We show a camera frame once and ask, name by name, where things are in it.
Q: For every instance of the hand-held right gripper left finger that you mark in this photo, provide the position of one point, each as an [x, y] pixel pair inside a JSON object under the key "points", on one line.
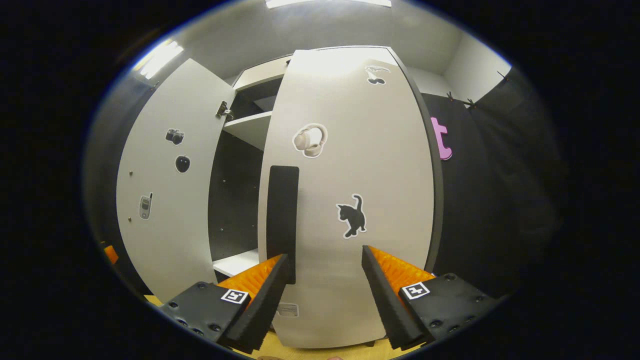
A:
{"points": [[265, 310]]}

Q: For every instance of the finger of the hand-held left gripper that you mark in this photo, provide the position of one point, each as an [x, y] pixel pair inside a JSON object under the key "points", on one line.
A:
{"points": [[111, 254]]}

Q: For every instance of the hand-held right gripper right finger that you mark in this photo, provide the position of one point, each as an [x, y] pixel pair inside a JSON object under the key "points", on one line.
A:
{"points": [[387, 305]]}

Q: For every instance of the white cabinet door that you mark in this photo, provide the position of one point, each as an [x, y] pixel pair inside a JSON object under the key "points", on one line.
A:
{"points": [[170, 240], [350, 150]]}

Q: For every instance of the black backdrop cloth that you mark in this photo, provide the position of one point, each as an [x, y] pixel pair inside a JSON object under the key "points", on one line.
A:
{"points": [[500, 200]]}

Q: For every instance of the metal door hinge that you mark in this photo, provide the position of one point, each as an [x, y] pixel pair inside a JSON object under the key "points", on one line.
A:
{"points": [[222, 110]]}

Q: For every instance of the white cabinet shelf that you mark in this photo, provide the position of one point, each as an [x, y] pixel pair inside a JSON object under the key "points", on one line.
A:
{"points": [[250, 127]]}

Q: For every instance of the small ceiling light panel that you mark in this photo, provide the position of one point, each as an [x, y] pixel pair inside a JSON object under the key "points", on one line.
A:
{"points": [[160, 57]]}

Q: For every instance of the white cabinet drawer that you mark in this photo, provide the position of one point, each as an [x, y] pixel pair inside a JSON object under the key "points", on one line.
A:
{"points": [[260, 72]]}

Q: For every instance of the large ceiling light panel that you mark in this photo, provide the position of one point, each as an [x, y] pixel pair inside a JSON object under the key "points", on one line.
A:
{"points": [[325, 3]]}

